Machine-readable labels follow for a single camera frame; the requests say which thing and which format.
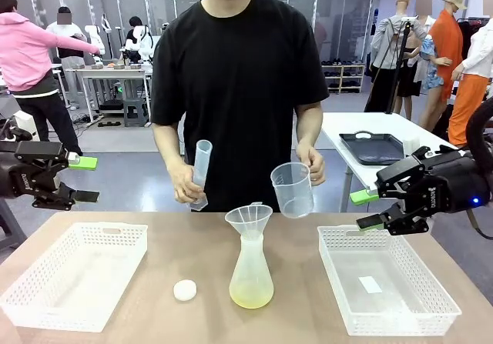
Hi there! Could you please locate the person in black t-shirt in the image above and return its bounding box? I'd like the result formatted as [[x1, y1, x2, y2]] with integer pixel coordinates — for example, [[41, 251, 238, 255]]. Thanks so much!
[[151, 0, 331, 213]]

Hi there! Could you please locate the person's right forearm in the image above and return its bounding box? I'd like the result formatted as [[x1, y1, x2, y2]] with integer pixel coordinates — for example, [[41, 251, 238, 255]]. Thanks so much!
[[153, 123, 189, 168]]

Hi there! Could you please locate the person in white shirt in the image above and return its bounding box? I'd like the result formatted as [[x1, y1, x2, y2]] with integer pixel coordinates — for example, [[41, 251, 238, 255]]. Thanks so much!
[[45, 7, 89, 110]]

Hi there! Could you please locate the black tripod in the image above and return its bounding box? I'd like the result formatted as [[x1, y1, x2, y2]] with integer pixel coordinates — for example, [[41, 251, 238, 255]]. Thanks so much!
[[384, 16, 415, 115]]

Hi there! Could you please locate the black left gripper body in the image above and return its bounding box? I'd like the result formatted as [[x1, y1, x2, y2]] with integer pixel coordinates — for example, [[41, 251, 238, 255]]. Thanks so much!
[[0, 149, 43, 199]]

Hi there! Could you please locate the shoe rack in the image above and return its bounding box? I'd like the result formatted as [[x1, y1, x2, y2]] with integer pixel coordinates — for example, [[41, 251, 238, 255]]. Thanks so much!
[[320, 62, 366, 94]]

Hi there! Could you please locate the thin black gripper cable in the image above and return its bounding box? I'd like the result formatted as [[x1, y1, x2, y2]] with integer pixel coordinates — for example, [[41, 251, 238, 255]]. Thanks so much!
[[467, 208, 493, 240]]

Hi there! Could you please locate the person's left forearm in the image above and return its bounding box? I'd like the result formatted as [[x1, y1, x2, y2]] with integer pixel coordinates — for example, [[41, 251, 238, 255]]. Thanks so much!
[[295, 103, 324, 151]]

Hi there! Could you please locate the person's left hand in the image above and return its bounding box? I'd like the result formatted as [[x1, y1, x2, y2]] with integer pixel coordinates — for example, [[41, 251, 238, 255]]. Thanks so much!
[[295, 142, 327, 187]]

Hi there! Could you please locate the grey step stool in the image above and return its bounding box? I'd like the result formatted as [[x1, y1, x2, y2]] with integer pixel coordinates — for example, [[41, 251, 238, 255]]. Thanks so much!
[[122, 98, 151, 128]]

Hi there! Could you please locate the white paper label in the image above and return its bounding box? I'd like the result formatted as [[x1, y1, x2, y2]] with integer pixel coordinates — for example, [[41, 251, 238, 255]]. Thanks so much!
[[357, 276, 383, 294]]

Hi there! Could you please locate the white round flask stopper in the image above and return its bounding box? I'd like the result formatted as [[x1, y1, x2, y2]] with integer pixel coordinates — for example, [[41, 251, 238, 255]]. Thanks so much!
[[173, 279, 198, 302]]

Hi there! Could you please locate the white side table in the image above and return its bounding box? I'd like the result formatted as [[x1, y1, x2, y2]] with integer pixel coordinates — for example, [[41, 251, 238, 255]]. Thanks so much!
[[321, 112, 469, 214]]

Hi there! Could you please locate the thick black right arm hose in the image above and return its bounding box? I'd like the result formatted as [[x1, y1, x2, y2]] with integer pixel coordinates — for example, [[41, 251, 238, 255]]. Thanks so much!
[[464, 96, 493, 160]]

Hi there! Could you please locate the mannequin in grey shirt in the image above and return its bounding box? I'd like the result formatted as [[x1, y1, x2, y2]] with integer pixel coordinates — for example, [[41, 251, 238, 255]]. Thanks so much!
[[370, 0, 428, 115]]

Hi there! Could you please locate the clear plastic measuring beaker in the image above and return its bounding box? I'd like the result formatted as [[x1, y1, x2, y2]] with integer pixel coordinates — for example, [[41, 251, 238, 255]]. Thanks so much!
[[270, 162, 316, 219]]

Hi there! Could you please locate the white robot bench table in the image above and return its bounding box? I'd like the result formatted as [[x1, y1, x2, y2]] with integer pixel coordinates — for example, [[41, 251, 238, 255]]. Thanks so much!
[[75, 65, 155, 125]]

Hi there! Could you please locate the person's right hand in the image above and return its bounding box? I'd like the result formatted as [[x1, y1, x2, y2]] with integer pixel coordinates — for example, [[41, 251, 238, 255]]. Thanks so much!
[[168, 158, 209, 205]]

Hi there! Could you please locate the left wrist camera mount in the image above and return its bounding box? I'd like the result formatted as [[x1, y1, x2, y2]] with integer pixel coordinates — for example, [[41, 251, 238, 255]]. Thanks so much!
[[0, 109, 40, 145]]

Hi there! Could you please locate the white perforated plastic basket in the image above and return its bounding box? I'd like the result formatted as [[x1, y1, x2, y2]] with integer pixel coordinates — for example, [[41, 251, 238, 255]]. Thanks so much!
[[317, 225, 462, 336], [0, 222, 149, 333]]

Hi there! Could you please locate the clear plastic graduated cylinder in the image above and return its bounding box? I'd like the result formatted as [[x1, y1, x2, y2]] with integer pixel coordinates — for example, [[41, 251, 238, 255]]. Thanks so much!
[[189, 139, 214, 212]]

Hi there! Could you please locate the rack of dark clothes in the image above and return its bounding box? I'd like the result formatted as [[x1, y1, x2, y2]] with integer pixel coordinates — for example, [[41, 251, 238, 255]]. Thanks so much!
[[456, 17, 487, 52]]

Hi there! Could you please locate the small white box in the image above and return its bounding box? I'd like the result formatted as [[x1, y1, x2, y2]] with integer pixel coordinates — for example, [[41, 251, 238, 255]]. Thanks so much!
[[403, 135, 421, 156]]

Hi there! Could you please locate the person in pink hoodie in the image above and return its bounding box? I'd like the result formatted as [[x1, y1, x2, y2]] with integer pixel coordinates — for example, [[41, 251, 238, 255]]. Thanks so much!
[[0, 0, 102, 157]]

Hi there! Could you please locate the translucent plastic conical flask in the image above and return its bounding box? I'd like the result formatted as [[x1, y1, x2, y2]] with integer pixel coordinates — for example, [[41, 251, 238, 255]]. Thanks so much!
[[228, 232, 275, 309]]

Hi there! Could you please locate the mannequin in orange trousers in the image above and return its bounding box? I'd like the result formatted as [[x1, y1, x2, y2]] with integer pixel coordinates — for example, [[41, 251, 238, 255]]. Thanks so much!
[[448, 16, 493, 149]]

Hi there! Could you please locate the mannequin in orange dress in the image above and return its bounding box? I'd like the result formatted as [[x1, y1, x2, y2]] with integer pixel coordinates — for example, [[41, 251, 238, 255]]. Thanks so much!
[[418, 0, 469, 130]]

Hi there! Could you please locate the black rectangular tray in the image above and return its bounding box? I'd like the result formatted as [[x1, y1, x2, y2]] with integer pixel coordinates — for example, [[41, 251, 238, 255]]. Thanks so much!
[[338, 130, 406, 167]]

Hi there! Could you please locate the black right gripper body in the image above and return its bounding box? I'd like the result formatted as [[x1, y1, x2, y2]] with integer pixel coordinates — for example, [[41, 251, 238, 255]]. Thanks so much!
[[421, 150, 485, 215]]

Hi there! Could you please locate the translucent plastic funnel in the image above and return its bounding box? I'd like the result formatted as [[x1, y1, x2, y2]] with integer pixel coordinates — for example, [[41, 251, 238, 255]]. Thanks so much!
[[224, 202, 274, 242]]

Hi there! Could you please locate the mannequin with floral blue garment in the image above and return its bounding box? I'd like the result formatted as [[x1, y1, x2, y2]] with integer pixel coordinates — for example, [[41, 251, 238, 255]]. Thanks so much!
[[396, 0, 452, 121]]

